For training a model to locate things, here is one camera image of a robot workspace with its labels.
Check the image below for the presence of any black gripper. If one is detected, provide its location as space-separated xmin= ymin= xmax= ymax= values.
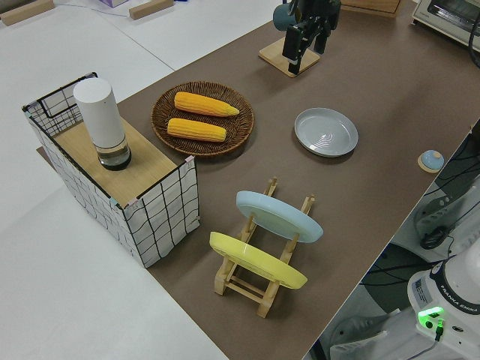
xmin=283 ymin=0 xmax=341 ymax=76

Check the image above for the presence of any light blue plate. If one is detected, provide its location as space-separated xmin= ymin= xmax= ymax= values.
xmin=235 ymin=190 xmax=325 ymax=245

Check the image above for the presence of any yellow plate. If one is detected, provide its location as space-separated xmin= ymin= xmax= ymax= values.
xmin=208 ymin=231 xmax=309 ymax=290

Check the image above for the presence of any wooden plate rack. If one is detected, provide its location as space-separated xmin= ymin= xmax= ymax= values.
xmin=213 ymin=175 xmax=317 ymax=320

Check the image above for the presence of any teal mug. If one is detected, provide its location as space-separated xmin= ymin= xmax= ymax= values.
xmin=272 ymin=0 xmax=301 ymax=32

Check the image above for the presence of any wooden mug tree stand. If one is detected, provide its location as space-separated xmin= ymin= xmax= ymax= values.
xmin=258 ymin=36 xmax=322 ymax=79

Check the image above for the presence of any wooden drawer cabinet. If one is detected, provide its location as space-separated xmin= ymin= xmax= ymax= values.
xmin=339 ymin=0 xmax=403 ymax=18

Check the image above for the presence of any cream toaster oven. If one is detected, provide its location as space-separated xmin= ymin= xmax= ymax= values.
xmin=410 ymin=0 xmax=480 ymax=48

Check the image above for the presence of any pointed yellow corn cob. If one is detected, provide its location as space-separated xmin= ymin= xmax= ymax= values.
xmin=174 ymin=91 xmax=241 ymax=118

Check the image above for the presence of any blunt yellow corn cob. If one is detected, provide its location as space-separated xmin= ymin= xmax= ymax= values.
xmin=166 ymin=117 xmax=228 ymax=143

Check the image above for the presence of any long wooden block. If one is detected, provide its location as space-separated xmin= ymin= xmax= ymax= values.
xmin=128 ymin=0 xmax=176 ymax=20
xmin=0 ymin=0 xmax=56 ymax=27

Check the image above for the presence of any round wicker basket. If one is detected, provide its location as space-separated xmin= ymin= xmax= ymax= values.
xmin=151 ymin=80 xmax=256 ymax=158

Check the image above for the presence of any blue dome on wooden base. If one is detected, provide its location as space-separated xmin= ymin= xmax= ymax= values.
xmin=417 ymin=149 xmax=446 ymax=174

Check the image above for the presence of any brown table mat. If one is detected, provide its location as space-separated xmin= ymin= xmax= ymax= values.
xmin=35 ymin=0 xmax=480 ymax=360

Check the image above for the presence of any light wooden board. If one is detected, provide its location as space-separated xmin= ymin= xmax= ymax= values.
xmin=53 ymin=118 xmax=178 ymax=200

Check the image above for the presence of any white power strip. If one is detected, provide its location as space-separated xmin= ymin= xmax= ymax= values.
xmin=412 ymin=185 xmax=468 ymax=243

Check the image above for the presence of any white cylinder with clear base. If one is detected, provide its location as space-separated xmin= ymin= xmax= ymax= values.
xmin=72 ymin=79 xmax=133 ymax=172

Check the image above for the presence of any black plug adapter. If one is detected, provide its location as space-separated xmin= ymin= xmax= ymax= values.
xmin=419 ymin=226 xmax=449 ymax=251

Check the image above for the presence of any black oven power cable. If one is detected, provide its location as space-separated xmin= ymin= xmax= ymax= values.
xmin=466 ymin=20 xmax=480 ymax=71

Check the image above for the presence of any wire grid box white liner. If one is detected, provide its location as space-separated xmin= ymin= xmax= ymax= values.
xmin=21 ymin=70 xmax=200 ymax=269

